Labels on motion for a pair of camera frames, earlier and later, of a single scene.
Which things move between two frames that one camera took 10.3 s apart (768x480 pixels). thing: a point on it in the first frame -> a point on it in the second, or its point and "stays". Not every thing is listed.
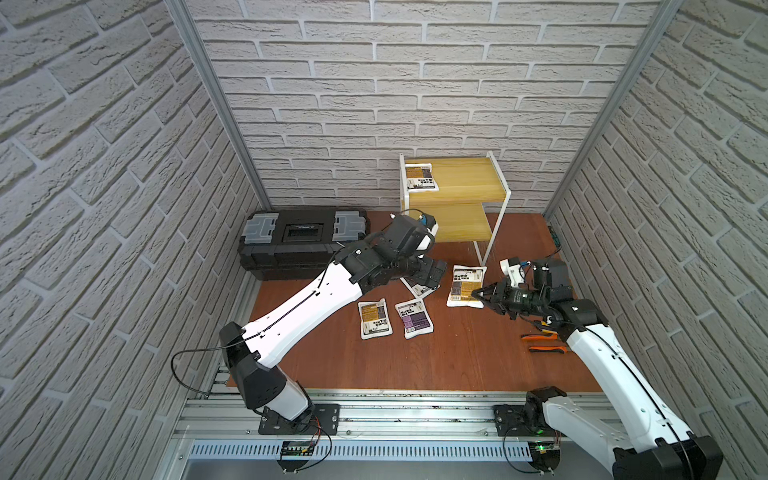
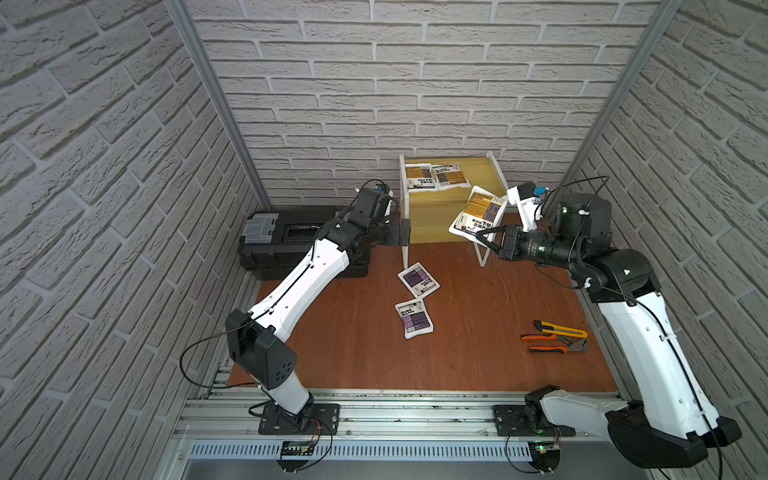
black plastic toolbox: x=297 y=244 stays
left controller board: x=295 y=454 stays
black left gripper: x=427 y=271 -> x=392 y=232
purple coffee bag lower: x=415 y=318 stays
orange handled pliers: x=546 y=336 stays
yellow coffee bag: x=419 y=178 stays
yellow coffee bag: x=374 y=319 -> x=483 y=212
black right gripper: x=498 y=298 -> x=509 y=242
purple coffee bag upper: x=418 y=289 stays
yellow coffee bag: x=466 y=280 -> x=449 y=176
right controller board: x=545 y=455 stays
